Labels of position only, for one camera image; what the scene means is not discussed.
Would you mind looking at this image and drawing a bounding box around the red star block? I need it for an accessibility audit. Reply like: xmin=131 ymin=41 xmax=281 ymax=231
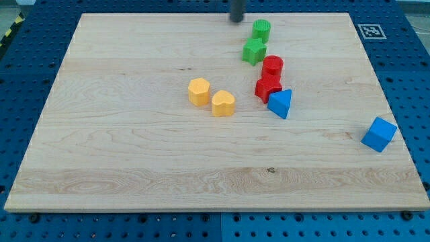
xmin=255 ymin=75 xmax=283 ymax=104

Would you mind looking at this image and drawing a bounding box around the green star block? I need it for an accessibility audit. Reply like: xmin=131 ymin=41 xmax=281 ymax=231
xmin=242 ymin=38 xmax=267 ymax=66

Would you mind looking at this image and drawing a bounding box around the yellow heart block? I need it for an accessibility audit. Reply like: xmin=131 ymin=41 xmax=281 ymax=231
xmin=212 ymin=90 xmax=236 ymax=117

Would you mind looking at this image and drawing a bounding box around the yellow hexagon block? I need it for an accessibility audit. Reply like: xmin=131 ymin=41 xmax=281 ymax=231
xmin=188 ymin=77 xmax=210 ymax=106

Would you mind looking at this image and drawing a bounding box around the light wooden board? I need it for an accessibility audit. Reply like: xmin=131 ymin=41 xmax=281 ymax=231
xmin=5 ymin=13 xmax=429 ymax=212

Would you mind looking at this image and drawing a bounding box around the blue triangle block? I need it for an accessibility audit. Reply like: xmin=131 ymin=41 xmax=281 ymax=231
xmin=267 ymin=89 xmax=292 ymax=119

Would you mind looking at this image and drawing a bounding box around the red cylinder block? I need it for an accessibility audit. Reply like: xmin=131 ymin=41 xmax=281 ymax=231
xmin=261 ymin=55 xmax=284 ymax=76

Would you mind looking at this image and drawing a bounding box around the green cylinder block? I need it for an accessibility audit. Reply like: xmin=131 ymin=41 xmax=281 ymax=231
xmin=252 ymin=19 xmax=271 ymax=44

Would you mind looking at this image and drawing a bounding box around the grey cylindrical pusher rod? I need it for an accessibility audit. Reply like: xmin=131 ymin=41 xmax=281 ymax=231
xmin=230 ymin=0 xmax=246 ymax=23

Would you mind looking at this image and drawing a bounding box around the blue cube block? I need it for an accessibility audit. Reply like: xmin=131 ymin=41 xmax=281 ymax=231
xmin=361 ymin=117 xmax=397 ymax=153

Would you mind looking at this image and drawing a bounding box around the white fiducial marker tag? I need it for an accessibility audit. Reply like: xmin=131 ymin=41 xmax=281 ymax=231
xmin=358 ymin=24 xmax=386 ymax=40

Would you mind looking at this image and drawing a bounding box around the black bolt left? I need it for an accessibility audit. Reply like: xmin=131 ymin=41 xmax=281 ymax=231
xmin=28 ymin=213 xmax=40 ymax=224

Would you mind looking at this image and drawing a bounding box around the black bolt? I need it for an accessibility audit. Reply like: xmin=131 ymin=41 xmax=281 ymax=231
xmin=28 ymin=213 xmax=40 ymax=224
xmin=400 ymin=210 xmax=414 ymax=221

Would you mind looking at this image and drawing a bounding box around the black bolt right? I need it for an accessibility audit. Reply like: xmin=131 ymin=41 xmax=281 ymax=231
xmin=400 ymin=210 xmax=414 ymax=221

